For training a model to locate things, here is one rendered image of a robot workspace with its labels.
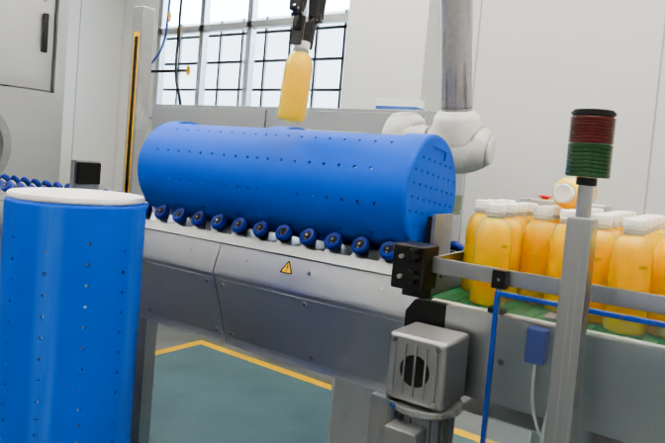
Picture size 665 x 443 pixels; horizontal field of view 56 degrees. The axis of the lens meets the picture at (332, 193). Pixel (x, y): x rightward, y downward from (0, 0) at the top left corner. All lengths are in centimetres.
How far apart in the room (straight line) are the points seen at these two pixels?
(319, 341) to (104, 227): 58
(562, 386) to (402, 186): 55
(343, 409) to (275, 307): 78
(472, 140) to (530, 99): 230
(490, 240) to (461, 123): 88
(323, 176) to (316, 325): 36
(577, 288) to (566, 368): 12
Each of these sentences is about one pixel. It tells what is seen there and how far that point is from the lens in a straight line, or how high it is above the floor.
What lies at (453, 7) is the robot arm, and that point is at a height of 166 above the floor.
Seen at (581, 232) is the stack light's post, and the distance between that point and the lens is 99.
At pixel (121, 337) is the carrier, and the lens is 142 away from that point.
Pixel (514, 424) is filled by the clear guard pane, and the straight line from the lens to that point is 120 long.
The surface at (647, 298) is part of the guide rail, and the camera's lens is 116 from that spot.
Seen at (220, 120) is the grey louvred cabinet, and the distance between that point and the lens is 408.
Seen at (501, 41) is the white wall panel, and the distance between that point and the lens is 449.
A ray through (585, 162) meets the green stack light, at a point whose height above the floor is 118.
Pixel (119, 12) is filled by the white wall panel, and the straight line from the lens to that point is 725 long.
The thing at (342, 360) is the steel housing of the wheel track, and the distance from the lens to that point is 155.
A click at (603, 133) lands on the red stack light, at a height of 122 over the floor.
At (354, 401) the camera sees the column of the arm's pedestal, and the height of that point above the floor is 34.
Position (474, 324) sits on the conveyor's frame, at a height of 87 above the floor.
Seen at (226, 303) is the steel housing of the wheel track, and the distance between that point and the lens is 172.
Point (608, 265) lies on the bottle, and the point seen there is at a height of 101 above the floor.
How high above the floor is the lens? 115
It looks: 3 degrees down
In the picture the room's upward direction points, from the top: 5 degrees clockwise
